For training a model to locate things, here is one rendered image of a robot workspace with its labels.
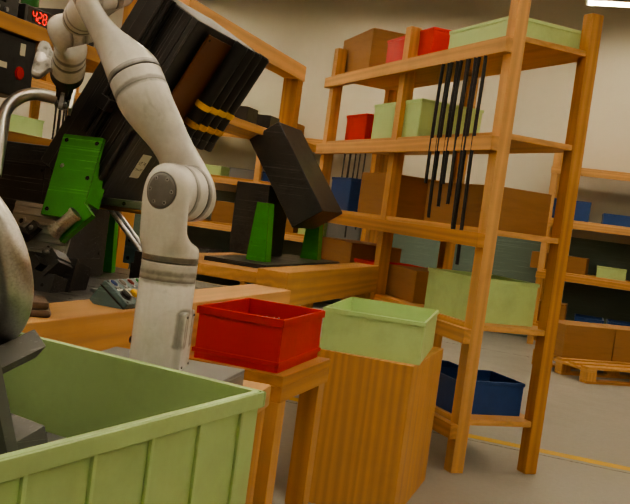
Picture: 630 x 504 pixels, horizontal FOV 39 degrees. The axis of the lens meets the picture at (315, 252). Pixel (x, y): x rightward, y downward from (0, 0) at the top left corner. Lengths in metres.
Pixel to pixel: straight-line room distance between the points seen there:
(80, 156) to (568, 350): 6.57
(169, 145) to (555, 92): 9.50
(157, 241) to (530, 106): 9.57
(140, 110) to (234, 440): 0.70
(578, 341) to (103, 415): 7.41
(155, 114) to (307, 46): 10.11
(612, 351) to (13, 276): 8.04
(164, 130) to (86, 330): 0.51
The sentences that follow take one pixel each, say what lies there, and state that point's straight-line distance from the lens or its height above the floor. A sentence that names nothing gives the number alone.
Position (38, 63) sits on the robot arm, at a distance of 2.08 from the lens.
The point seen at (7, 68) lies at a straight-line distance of 2.34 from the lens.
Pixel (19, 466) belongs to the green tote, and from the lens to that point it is 0.71.
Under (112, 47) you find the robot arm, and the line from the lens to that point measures 1.54.
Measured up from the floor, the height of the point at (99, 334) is 0.86.
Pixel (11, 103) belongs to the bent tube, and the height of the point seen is 1.32.
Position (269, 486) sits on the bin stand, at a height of 0.55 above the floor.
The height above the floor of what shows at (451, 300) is 0.81.
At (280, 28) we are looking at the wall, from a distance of 11.76.
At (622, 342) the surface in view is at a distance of 8.69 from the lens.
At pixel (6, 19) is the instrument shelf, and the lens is 2.31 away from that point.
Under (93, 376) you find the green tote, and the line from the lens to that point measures 1.13.
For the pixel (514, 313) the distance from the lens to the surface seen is 4.54.
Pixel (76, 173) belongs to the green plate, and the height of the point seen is 1.18.
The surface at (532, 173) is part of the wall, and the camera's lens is 10.74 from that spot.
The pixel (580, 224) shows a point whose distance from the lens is 10.04.
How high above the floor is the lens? 1.17
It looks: 3 degrees down
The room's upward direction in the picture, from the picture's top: 8 degrees clockwise
